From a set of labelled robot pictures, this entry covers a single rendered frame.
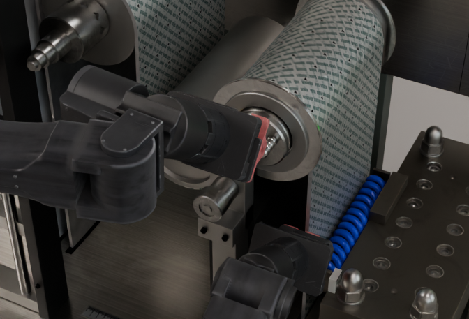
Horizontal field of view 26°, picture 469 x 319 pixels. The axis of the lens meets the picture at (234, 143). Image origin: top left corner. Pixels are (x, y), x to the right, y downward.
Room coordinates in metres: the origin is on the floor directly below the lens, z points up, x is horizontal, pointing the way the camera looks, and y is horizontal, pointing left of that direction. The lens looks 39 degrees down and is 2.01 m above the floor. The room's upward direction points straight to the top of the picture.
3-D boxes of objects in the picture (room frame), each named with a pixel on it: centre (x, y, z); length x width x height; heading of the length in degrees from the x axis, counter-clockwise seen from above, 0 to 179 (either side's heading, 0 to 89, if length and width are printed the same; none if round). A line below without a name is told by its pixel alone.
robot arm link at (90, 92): (0.72, 0.11, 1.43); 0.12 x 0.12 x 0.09; 60
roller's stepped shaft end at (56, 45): (1.00, 0.22, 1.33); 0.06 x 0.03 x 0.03; 153
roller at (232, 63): (1.12, 0.01, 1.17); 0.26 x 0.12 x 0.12; 153
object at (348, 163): (1.04, -0.15, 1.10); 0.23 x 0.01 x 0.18; 153
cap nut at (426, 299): (0.86, -0.24, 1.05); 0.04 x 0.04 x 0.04
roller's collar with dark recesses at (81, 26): (1.05, 0.20, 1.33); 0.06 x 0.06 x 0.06; 63
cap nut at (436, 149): (1.19, -0.30, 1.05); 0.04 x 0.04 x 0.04
